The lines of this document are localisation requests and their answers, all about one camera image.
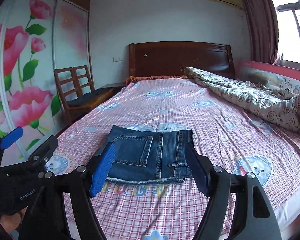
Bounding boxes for wooden chair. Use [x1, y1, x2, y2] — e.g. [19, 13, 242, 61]
[53, 65, 115, 126]

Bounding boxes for purple curtain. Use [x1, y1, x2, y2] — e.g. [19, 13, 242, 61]
[242, 0, 281, 64]

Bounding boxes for floral patterned quilt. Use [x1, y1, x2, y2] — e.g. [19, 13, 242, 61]
[184, 67, 300, 133]

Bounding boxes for window with frame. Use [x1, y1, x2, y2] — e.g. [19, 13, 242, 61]
[273, 0, 300, 69]

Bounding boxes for white wall socket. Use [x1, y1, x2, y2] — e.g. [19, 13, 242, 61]
[113, 56, 123, 62]

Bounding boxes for pink checked bed sheet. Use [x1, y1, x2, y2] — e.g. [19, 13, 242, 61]
[46, 79, 300, 239]

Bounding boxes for dark cushion on chair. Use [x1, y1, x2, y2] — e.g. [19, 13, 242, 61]
[67, 88, 110, 107]

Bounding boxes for orange fringed blanket edge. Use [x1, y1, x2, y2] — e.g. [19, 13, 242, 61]
[125, 75, 189, 85]

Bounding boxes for dark wooden nightstand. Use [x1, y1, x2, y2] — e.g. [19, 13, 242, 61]
[100, 82, 126, 90]

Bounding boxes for blue denim jeans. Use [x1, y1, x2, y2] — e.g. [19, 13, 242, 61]
[95, 126, 193, 185]

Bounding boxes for pink bed guard rail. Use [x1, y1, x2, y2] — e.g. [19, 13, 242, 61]
[236, 61, 300, 94]

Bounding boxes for dark wooden headboard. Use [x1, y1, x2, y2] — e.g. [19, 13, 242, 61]
[128, 41, 235, 79]

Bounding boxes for floral sliding wardrobe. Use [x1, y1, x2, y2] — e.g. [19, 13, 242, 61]
[0, 0, 89, 166]

